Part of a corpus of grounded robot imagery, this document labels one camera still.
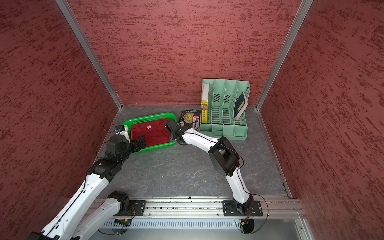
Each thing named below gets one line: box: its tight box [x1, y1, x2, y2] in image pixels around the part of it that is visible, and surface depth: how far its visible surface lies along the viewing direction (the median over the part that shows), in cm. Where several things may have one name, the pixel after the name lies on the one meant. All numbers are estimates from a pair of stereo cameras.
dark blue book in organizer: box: [234, 91, 248, 121], surface depth 105 cm
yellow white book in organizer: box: [201, 84, 210, 124], surface depth 94 cm
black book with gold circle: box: [181, 109, 201, 132], surface depth 116 cm
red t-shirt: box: [131, 119, 171, 146], surface depth 102 cm
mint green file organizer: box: [199, 79, 251, 141], surface depth 106 cm
